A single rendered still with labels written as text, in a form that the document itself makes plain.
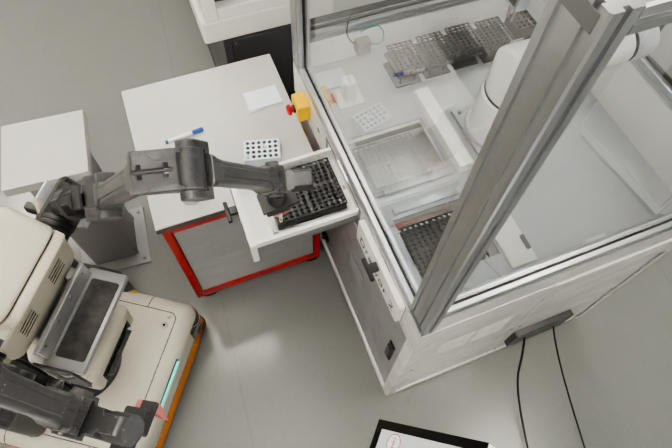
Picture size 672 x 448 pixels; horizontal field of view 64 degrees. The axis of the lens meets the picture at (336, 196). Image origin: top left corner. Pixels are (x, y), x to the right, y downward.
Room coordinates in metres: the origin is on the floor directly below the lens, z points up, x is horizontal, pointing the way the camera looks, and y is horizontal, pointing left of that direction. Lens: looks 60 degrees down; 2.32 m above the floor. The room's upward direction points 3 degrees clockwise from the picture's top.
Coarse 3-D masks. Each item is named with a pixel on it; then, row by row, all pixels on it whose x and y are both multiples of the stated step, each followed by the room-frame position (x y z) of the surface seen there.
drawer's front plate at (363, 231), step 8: (360, 224) 0.73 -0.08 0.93; (360, 232) 0.72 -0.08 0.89; (368, 232) 0.70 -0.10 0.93; (368, 240) 0.67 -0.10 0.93; (368, 248) 0.66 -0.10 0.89; (376, 248) 0.65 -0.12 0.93; (368, 256) 0.66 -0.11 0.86; (376, 256) 0.63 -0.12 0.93; (384, 264) 0.60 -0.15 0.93; (376, 272) 0.60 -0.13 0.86; (384, 272) 0.58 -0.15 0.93; (376, 280) 0.60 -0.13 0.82; (384, 280) 0.56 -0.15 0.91; (392, 280) 0.56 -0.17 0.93; (384, 288) 0.55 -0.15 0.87; (392, 288) 0.53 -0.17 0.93; (384, 296) 0.54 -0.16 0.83; (392, 296) 0.52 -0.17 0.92; (400, 296) 0.51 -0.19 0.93; (392, 304) 0.51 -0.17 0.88; (400, 304) 0.49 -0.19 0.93; (392, 312) 0.50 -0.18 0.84; (400, 312) 0.48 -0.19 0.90
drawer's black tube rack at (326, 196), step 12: (300, 168) 0.93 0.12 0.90; (312, 168) 0.93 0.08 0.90; (324, 168) 0.95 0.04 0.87; (324, 180) 0.89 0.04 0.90; (336, 180) 0.89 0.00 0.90; (300, 192) 0.84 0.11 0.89; (312, 192) 0.84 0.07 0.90; (324, 192) 0.84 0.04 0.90; (336, 192) 0.85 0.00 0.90; (300, 204) 0.80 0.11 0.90; (312, 204) 0.80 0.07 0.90; (324, 204) 0.80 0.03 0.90; (336, 204) 0.80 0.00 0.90; (288, 216) 0.75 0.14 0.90; (300, 216) 0.76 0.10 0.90; (312, 216) 0.77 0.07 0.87
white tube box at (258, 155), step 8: (248, 144) 1.09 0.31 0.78; (256, 144) 1.08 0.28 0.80; (272, 144) 1.08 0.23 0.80; (248, 152) 1.05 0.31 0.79; (256, 152) 1.05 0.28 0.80; (264, 152) 1.06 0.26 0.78; (272, 152) 1.05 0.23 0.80; (248, 160) 1.01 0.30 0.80; (256, 160) 1.02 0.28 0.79; (264, 160) 1.02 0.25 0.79; (272, 160) 1.03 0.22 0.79; (280, 160) 1.03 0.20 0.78
